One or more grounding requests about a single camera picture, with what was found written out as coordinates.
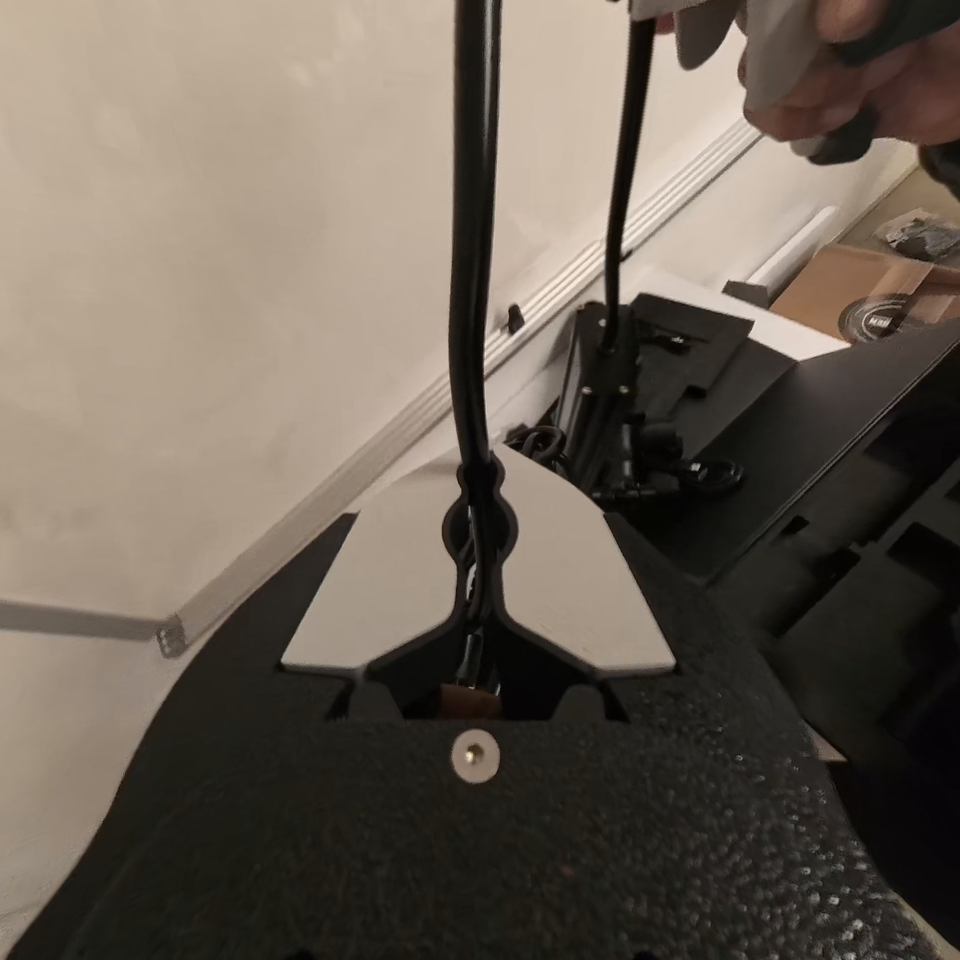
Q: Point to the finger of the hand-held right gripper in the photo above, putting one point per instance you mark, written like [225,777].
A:
[705,37]

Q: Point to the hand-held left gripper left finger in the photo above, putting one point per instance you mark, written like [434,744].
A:
[382,592]

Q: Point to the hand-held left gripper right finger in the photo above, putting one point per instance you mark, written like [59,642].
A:
[577,592]

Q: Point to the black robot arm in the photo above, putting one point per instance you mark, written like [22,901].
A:
[600,405]

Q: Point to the black foam insert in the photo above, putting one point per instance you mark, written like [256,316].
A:
[862,622]

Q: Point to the black printed box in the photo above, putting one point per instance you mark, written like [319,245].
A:
[825,420]

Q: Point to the person's right hand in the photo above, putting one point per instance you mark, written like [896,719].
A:
[907,97]

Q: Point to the brown cardboard box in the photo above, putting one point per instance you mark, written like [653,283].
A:
[810,285]

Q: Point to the bag of black parts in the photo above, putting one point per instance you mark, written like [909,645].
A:
[922,240]

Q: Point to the dark round disc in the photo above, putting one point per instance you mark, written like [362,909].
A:
[877,319]

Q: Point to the black foam slab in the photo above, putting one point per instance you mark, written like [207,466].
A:
[750,375]

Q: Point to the small black clip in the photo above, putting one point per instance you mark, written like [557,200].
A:
[516,319]

